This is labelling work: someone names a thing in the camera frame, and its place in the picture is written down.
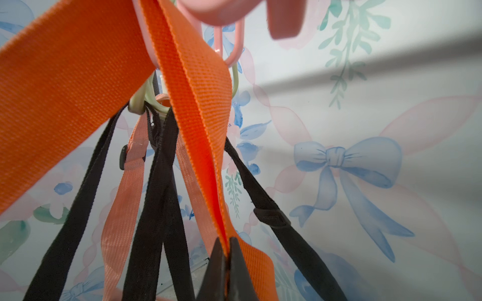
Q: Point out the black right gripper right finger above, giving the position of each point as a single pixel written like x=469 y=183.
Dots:
x=239 y=287

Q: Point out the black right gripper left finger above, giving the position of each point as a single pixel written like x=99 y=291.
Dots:
x=214 y=280

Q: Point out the orange crossbody bag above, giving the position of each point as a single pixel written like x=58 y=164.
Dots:
x=75 y=66

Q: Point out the pink crossbody bag left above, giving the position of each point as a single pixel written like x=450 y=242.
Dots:
x=118 y=232

